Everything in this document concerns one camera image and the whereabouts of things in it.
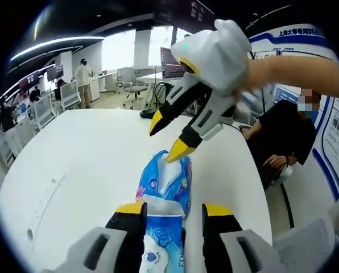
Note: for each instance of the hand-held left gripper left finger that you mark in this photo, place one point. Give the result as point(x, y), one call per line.
point(124, 241)

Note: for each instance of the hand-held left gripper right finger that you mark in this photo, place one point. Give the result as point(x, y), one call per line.
point(220, 241)

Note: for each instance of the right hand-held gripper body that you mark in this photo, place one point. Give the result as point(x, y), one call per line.
point(220, 57)

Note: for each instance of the blue soft tissue pack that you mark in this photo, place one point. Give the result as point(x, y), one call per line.
point(149, 182)

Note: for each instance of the open dark laptop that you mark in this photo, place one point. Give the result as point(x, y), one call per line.
point(172, 64)

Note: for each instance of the grey swivel office chair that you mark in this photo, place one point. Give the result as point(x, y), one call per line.
point(131, 85)

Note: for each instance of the dark hanging ceiling sign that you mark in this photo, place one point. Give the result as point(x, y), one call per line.
point(200, 10)

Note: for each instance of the grey mesh office chair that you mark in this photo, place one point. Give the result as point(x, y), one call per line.
point(300, 244)

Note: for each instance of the white mesh office chair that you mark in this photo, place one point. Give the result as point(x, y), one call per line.
point(43, 111)
point(70, 95)

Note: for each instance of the curved ceiling light strip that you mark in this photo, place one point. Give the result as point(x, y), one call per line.
point(55, 45)

